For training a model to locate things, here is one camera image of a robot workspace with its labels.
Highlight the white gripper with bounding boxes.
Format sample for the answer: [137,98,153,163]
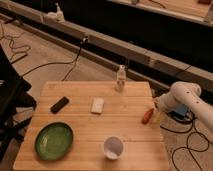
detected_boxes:
[153,92,176,124]

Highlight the red orange pepper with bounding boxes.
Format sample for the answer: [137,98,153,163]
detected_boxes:
[142,109,154,124]

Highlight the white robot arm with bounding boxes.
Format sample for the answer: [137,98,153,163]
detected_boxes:
[156,81,213,132]

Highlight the white ceramic cup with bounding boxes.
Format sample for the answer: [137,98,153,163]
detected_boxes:
[103,136,124,160]

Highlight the blue power box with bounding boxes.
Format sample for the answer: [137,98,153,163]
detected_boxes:
[174,104,188,117]

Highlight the clear small bottle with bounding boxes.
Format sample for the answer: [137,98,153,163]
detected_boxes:
[115,65,126,92]

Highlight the white rectangular block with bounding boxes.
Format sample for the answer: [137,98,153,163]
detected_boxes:
[91,98,104,114]

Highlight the black rectangular remote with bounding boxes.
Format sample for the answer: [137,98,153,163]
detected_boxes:
[50,97,69,114]

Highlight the green plate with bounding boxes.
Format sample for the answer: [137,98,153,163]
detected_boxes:
[34,122,74,161]

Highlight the white object on ledge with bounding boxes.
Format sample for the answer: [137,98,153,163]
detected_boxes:
[44,3,65,22]

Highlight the black chair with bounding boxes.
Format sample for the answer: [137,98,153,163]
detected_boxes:
[0,45,37,162]

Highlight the black cable near robot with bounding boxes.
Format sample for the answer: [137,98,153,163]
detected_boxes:
[156,108,213,171]

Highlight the black floor cable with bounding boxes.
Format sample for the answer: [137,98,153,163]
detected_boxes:
[20,36,90,82]

